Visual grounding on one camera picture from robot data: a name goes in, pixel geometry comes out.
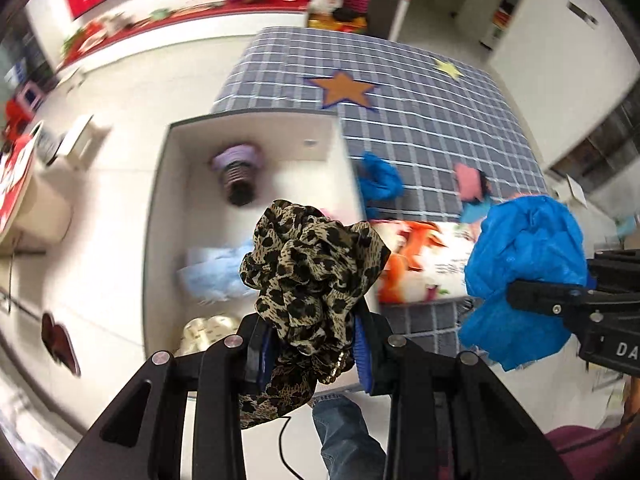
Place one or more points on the grey checked table cloth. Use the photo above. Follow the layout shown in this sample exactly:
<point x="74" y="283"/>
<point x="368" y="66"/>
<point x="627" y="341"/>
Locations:
<point x="425" y="125"/>

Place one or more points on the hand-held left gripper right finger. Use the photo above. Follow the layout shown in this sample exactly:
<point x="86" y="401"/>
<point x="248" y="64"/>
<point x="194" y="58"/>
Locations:
<point x="362" y="360"/>

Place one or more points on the person's maroon clothing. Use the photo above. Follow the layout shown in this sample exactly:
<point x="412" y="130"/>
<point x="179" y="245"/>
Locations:
<point x="590" y="452"/>

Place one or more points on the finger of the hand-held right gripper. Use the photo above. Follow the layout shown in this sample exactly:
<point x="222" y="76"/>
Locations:
<point x="545" y="297"/>

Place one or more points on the light blue fluffy scrunchie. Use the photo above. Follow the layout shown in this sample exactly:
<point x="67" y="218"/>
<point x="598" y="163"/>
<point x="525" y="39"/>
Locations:
<point x="215" y="272"/>

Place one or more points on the yellow star patch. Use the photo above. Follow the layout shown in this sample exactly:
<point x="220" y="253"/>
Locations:
<point x="448" y="68"/>

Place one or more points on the white stool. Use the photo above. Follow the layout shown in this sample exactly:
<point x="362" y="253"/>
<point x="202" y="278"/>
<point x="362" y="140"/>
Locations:
<point x="570" y="190"/>
<point x="75" y="135"/>

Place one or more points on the red ledge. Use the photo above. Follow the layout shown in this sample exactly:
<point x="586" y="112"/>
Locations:
<point x="200" y="12"/>

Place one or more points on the blue fabric scrunchie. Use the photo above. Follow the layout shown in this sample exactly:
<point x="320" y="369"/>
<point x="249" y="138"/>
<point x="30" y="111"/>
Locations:
<point x="520" y="245"/>
<point x="380" y="180"/>

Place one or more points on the large pink sponge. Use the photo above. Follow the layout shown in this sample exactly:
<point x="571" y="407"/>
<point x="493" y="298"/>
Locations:
<point x="467" y="182"/>

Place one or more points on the red heart shaped decoration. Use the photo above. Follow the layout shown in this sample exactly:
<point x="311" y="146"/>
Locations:
<point x="57" y="342"/>

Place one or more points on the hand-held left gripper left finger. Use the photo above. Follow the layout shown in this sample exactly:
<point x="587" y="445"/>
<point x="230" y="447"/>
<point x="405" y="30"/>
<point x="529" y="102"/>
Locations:
<point x="259" y="360"/>

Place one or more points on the person's jeans leg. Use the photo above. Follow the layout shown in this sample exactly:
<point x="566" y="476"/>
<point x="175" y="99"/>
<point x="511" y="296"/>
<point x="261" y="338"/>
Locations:
<point x="345" y="435"/>

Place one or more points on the white storage box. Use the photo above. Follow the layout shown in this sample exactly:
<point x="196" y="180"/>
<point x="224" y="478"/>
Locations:
<point x="280" y="135"/>

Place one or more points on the red flower bunch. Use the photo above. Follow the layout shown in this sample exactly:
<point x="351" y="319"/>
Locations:
<point x="85" y="35"/>

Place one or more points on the brown purple striped scrunchie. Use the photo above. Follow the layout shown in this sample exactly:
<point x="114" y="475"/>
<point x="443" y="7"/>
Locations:
<point x="237" y="175"/>

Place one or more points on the red plastic stool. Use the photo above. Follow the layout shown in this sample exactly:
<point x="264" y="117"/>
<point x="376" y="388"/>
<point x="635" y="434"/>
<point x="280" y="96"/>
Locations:
<point x="14" y="116"/>

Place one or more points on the orange star patch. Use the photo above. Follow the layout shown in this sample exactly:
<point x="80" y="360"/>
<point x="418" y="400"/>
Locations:
<point x="342" y="89"/>

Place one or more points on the pink plastic stool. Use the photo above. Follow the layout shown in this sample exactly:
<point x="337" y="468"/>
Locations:
<point x="27" y="97"/>

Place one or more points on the cream dotted scrunchie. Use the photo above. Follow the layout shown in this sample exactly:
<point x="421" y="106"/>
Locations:
<point x="207" y="332"/>

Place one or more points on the leopard print scrunchie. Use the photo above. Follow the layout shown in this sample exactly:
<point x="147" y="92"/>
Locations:
<point x="310" y="270"/>

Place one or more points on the blue star patch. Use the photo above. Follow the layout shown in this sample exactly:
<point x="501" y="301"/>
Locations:
<point x="472" y="212"/>

